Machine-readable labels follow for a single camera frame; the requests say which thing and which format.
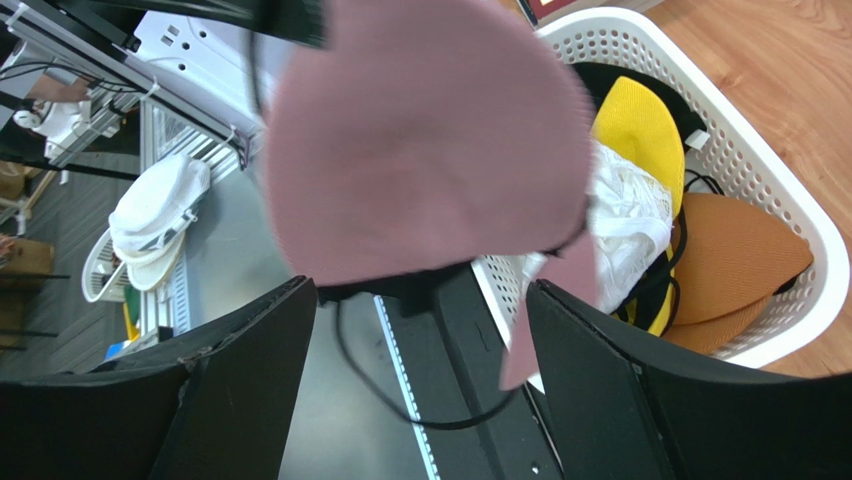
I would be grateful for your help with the red cover book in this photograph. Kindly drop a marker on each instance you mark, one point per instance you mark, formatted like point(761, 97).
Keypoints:
point(542, 12)

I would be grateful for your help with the white lace bra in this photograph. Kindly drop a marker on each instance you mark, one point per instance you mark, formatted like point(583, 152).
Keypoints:
point(629, 226)

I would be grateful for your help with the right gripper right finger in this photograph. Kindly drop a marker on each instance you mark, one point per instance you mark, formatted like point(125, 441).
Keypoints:
point(628, 405)

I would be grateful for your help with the white basket on floor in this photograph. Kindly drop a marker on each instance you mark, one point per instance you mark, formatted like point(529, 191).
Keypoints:
point(147, 230)

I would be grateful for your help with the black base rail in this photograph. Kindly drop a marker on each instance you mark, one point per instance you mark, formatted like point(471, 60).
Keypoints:
point(442, 365)

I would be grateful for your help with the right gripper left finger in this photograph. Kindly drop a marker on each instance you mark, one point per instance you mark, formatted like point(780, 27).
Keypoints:
point(213, 403)

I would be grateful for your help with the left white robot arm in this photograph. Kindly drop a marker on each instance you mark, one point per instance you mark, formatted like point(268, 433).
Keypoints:
point(215, 61)

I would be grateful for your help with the orange bra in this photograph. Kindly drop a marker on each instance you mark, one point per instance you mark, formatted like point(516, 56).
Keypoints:
point(736, 258)

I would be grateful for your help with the aluminium frame rails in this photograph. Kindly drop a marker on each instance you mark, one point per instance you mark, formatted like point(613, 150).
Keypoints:
point(225, 261)

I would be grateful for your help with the pink ribbed bra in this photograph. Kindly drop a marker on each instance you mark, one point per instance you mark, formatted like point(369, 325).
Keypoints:
point(427, 134)

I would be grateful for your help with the yellow bra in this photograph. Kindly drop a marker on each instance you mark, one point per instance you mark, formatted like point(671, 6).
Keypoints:
point(635, 123)

